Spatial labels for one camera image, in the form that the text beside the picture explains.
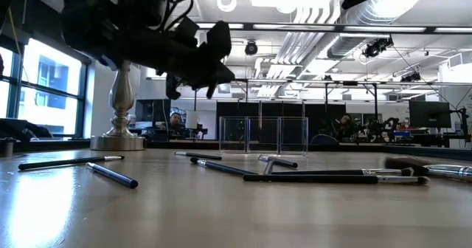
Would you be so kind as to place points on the window with dark frame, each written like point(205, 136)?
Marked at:
point(51, 74)

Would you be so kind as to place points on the blue chair back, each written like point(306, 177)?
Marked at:
point(324, 140)

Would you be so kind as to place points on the black hanging camera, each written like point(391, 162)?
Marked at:
point(372, 49)
point(411, 77)

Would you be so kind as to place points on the table lamp with white shade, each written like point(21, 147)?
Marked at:
point(119, 96)

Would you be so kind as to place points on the black computer monitor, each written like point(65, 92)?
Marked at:
point(151, 109)
point(429, 114)

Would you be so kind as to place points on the black aluminium table frame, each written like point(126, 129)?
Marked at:
point(184, 145)

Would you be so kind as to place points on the black background robot equipment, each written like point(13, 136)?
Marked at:
point(389, 124)

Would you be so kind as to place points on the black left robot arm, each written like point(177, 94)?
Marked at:
point(96, 19)

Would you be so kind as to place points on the black curved object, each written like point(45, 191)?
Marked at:
point(18, 128)

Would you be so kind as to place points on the rig beam with light strips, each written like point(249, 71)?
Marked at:
point(295, 27)

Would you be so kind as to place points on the small white lampshade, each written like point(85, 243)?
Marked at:
point(191, 119)

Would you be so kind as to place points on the grey metal post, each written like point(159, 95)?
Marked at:
point(6, 146)

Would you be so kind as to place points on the black background rig frame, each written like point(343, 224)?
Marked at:
point(350, 82)
point(221, 80)

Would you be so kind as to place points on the clear acrylic brush organizer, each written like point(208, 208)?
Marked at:
point(246, 135)

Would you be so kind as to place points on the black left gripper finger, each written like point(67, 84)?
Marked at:
point(214, 72)
point(219, 41)

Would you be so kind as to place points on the black ceiling dome camera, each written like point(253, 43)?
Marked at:
point(251, 48)

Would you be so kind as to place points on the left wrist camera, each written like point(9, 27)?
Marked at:
point(186, 30)

